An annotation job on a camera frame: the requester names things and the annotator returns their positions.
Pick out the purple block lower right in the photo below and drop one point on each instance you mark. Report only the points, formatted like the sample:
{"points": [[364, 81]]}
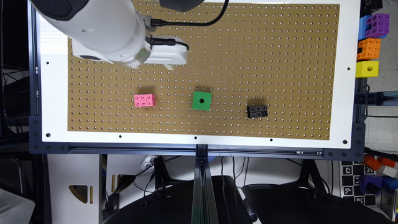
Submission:
{"points": [[370, 184]]}

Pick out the black block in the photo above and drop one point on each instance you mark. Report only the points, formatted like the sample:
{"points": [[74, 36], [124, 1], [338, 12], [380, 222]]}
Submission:
{"points": [[258, 111]]}

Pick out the black office chair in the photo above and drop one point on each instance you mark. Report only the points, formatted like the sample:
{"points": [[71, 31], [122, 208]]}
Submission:
{"points": [[307, 200], [172, 201]]}

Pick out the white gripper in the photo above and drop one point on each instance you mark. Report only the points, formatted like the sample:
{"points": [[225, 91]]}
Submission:
{"points": [[157, 50]]}

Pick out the white cabinet panel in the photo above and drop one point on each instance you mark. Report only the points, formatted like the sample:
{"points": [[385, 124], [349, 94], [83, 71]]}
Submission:
{"points": [[75, 188]]}

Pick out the yellow cube block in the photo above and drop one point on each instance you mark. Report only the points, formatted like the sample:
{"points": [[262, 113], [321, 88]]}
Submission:
{"points": [[367, 69]]}

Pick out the pink block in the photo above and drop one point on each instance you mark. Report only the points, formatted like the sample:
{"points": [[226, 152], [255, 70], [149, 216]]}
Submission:
{"points": [[144, 100]]}

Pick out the brown pegboard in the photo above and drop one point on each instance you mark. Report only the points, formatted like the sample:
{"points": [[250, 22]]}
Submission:
{"points": [[279, 55]]}

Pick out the dark aluminium table frame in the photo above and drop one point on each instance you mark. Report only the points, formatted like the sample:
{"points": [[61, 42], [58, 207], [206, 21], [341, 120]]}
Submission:
{"points": [[48, 121]]}

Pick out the fiducial marker board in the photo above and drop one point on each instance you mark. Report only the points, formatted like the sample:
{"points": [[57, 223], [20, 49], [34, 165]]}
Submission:
{"points": [[350, 173]]}

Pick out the purple block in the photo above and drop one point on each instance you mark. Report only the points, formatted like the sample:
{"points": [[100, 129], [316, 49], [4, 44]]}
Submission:
{"points": [[370, 184], [378, 25]]}

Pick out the green cube block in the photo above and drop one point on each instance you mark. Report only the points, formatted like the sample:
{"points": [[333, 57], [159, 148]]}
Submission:
{"points": [[201, 100]]}

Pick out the orange block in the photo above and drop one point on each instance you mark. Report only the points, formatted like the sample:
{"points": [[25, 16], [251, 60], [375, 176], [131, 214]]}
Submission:
{"points": [[371, 162], [369, 49]]}

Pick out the orange block lower right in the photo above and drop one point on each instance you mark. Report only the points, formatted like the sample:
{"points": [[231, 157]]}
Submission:
{"points": [[371, 162]]}

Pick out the blue block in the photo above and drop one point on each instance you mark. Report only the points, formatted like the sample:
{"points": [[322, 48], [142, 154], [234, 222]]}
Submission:
{"points": [[363, 27]]}

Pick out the black office chair left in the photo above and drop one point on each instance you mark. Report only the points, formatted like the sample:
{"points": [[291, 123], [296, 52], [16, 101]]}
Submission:
{"points": [[172, 201]]}

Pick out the black office chair right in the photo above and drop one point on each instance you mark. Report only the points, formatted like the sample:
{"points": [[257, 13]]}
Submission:
{"points": [[307, 200]]}

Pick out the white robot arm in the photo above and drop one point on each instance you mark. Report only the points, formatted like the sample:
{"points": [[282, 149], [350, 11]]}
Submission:
{"points": [[112, 31]]}

